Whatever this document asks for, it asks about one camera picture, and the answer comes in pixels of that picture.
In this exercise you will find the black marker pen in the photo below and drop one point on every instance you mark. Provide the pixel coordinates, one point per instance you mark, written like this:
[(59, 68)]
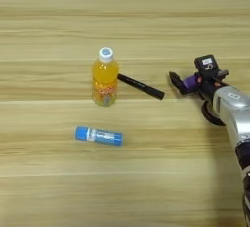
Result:
[(141, 86)]

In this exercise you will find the blue glue stick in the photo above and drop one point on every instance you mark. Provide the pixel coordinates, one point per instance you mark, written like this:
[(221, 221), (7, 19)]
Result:
[(97, 135)]

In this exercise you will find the orange juice bottle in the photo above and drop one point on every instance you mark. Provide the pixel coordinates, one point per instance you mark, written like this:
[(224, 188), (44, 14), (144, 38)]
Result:
[(104, 81)]

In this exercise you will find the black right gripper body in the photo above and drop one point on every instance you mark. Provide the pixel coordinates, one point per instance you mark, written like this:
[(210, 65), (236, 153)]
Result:
[(208, 85)]

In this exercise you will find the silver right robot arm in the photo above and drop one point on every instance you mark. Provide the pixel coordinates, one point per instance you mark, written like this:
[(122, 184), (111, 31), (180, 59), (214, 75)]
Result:
[(236, 113)]

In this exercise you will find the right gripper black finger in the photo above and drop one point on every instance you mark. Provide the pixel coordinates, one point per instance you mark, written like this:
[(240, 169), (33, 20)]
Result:
[(178, 82)]

